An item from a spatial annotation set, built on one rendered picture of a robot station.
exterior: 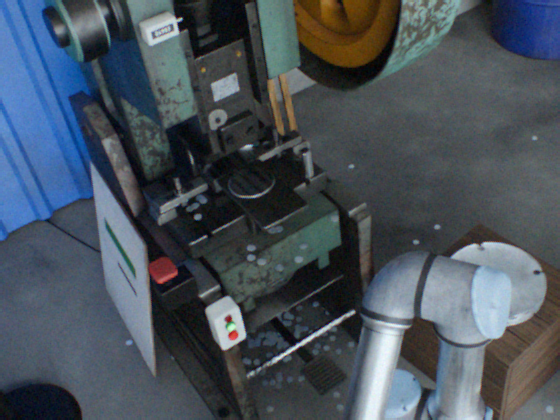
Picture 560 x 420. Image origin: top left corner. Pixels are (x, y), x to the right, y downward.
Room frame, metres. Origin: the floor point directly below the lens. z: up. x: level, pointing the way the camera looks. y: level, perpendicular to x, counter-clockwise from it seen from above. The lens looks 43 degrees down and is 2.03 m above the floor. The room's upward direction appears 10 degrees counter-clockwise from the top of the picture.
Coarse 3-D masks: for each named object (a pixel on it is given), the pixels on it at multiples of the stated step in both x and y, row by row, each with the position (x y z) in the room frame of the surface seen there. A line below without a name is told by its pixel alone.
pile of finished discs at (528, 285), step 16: (464, 256) 1.43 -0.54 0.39; (480, 256) 1.42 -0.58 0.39; (496, 256) 1.41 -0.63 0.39; (512, 256) 1.40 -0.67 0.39; (528, 256) 1.39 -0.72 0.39; (512, 272) 1.33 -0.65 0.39; (528, 272) 1.33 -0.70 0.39; (512, 288) 1.28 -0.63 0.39; (528, 288) 1.27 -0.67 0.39; (544, 288) 1.26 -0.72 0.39; (512, 304) 1.22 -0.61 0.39; (528, 304) 1.21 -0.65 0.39; (512, 320) 1.18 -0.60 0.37
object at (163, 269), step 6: (162, 258) 1.27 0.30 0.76; (168, 258) 1.27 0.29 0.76; (150, 264) 1.26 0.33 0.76; (156, 264) 1.25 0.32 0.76; (162, 264) 1.25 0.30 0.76; (168, 264) 1.25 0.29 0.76; (150, 270) 1.24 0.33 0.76; (156, 270) 1.23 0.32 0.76; (162, 270) 1.23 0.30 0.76; (168, 270) 1.23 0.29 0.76; (174, 270) 1.22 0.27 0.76; (156, 276) 1.21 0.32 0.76; (162, 276) 1.21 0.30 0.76; (168, 276) 1.21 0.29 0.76; (162, 282) 1.20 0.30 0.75
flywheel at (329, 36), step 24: (312, 0) 1.80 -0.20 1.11; (336, 0) 1.76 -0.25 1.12; (360, 0) 1.61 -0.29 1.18; (384, 0) 1.47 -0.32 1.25; (312, 24) 1.79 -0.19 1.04; (336, 24) 1.71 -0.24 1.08; (360, 24) 1.61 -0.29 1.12; (384, 24) 1.47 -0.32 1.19; (312, 48) 1.76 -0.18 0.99; (336, 48) 1.65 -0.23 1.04; (360, 48) 1.56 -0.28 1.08; (384, 48) 1.48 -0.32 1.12
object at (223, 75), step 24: (216, 24) 1.63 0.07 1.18; (192, 48) 1.55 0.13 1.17; (216, 48) 1.52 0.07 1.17; (240, 48) 1.54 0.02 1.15; (216, 72) 1.51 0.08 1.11; (240, 72) 1.54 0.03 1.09; (216, 96) 1.50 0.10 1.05; (240, 96) 1.53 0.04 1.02; (216, 120) 1.48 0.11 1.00; (240, 120) 1.50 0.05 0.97; (216, 144) 1.49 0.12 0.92; (240, 144) 1.49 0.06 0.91
